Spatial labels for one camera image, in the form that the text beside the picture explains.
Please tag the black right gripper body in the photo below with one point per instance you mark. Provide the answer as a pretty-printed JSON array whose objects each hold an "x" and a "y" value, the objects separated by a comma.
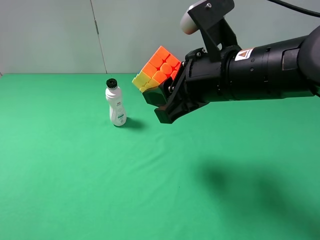
[{"x": 199, "y": 80}]

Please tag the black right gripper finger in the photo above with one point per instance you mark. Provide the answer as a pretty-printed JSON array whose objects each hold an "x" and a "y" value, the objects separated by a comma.
[
  {"x": 168, "y": 112},
  {"x": 155, "y": 96}
]

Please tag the colourful rubik's cube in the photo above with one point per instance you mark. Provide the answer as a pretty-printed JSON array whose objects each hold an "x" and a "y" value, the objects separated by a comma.
[{"x": 159, "y": 68}]

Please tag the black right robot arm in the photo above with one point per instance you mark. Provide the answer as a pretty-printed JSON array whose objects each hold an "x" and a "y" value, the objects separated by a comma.
[{"x": 285, "y": 69}]

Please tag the white plastic bottle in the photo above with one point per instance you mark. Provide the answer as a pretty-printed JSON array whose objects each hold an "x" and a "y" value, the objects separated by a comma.
[{"x": 114, "y": 96}]

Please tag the green table cloth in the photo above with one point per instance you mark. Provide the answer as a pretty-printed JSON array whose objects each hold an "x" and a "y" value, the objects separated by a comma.
[{"x": 242, "y": 170}]

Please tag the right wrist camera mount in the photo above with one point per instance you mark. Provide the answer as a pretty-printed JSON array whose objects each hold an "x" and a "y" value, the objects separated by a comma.
[{"x": 208, "y": 16}]

